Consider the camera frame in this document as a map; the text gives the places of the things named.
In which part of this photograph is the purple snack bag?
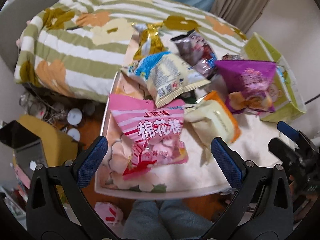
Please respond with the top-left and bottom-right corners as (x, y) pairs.
(215, 60), (277, 113)

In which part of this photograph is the cream orange snack bag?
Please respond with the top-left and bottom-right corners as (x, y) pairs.
(184, 90), (241, 164)

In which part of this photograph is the pink marshmallow bag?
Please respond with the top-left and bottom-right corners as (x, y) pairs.
(108, 94), (188, 180)

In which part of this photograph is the grey cartoon snack bag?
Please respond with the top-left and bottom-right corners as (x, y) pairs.
(170, 29), (217, 80)

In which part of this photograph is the cream blue snack bag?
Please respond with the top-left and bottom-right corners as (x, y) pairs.
(121, 51), (209, 108)

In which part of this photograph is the gold foil snack bag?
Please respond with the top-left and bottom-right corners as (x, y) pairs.
(132, 22), (166, 60)

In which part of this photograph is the red black striped snack bag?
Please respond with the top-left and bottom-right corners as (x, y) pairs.
(222, 54), (244, 60)

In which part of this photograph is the white floral tray table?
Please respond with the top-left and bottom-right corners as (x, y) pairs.
(94, 29), (296, 201)

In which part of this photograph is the green cardboard box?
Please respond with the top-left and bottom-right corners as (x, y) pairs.
(241, 32), (306, 122)

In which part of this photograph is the yellow box on floor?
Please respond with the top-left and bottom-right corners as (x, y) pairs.
(14, 115), (78, 189)

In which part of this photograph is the white round lid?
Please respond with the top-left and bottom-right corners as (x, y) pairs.
(67, 128), (81, 141)
(67, 108), (82, 126)

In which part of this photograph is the right beige curtain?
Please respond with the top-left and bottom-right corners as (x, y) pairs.
(210, 0), (269, 32)

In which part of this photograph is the green floral striped blanket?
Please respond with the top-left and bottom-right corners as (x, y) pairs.
(14, 0), (246, 102)

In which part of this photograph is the grey headboard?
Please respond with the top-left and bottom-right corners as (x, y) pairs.
(1, 0), (58, 73)

